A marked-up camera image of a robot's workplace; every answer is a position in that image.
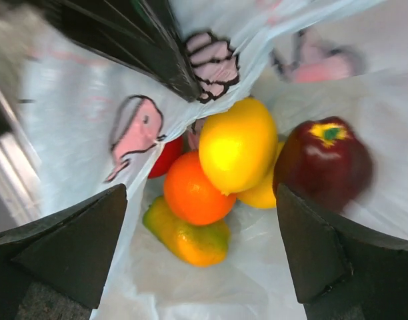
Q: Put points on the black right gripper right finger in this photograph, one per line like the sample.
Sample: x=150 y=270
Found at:
x=341 y=269

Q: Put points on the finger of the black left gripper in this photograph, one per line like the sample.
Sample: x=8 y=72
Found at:
x=141 y=35

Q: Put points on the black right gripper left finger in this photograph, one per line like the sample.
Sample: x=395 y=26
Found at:
x=56 y=267

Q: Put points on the light blue plastic bag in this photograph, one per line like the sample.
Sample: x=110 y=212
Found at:
x=71 y=98

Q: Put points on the dark red fake apple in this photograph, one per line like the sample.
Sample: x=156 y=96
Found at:
x=326 y=162

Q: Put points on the red fake pomegranate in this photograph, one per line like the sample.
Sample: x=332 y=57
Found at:
x=171 y=152

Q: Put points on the orange fake orange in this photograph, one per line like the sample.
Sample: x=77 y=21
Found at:
x=190 y=194

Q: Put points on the yellow green fake mango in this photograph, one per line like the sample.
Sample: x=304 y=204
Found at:
x=200 y=246

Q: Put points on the yellow fake lemon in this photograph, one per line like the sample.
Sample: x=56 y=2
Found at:
x=237 y=147

